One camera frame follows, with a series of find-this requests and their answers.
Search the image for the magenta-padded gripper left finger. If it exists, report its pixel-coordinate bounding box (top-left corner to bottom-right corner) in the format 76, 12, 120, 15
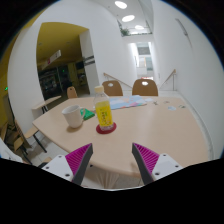
41, 142, 94, 186

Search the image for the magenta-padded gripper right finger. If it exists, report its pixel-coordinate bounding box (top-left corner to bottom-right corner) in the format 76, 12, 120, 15
131, 142, 184, 186

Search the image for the clear bottle with yellow drink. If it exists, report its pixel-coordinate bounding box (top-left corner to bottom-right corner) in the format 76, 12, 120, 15
92, 85, 115, 132

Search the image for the wooden chair with metal legs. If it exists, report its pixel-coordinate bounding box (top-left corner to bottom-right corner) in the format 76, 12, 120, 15
13, 119, 48, 164

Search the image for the white ceramic mug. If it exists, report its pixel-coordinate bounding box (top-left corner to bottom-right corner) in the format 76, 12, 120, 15
61, 104, 86, 129

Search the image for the flat round red coaster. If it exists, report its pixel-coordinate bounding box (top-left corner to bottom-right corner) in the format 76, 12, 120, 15
95, 121, 118, 135

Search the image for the small wooden side table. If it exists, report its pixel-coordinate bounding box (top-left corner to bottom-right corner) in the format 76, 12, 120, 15
31, 95, 63, 114

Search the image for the pastel printed flat mat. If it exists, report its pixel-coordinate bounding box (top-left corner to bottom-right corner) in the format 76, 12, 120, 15
108, 94, 148, 111

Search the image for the small plain wooden chair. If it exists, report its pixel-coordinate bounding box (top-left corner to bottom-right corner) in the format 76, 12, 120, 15
66, 86, 79, 99

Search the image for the wooden chair with round hole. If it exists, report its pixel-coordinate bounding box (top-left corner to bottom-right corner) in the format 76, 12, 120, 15
101, 79, 124, 97
131, 78, 159, 97

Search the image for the dark shop shelf unit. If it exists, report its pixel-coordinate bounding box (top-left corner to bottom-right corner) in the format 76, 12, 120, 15
38, 64, 89, 99

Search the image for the wooden stair handrail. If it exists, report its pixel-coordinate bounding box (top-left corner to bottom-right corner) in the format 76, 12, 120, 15
159, 69, 177, 92
103, 72, 133, 89

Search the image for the hanging white and red sign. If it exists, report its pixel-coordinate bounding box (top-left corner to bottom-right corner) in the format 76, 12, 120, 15
41, 49, 63, 70

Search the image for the green potted plant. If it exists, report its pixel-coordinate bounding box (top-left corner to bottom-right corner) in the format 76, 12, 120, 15
119, 27, 130, 37

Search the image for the group of round ceiling lights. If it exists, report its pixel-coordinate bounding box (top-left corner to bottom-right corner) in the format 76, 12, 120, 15
114, 0, 146, 31

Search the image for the dark wall sign plate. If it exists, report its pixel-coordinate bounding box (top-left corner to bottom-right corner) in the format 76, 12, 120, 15
83, 55, 96, 66

